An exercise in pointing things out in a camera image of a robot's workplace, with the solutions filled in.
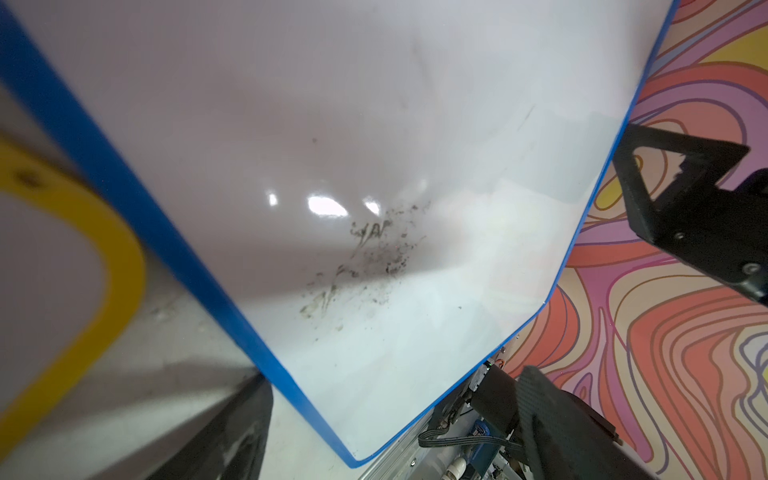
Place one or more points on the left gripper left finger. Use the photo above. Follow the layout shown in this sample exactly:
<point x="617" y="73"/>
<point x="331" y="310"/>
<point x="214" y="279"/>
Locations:
<point x="232" y="445"/>

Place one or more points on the yellow-framed whiteboard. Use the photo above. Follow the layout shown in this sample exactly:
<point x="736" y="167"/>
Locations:
<point x="73" y="275"/>

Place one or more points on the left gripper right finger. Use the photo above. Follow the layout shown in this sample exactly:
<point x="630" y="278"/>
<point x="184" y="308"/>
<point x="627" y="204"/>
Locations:
<point x="561" y="441"/>

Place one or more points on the smudged blue-framed whiteboard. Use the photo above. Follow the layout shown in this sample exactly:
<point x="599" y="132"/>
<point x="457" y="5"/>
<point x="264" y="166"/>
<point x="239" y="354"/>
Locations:
<point x="369" y="197"/>

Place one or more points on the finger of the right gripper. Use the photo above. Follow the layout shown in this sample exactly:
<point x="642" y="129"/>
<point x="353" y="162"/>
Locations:
<point x="720" y="233"/>

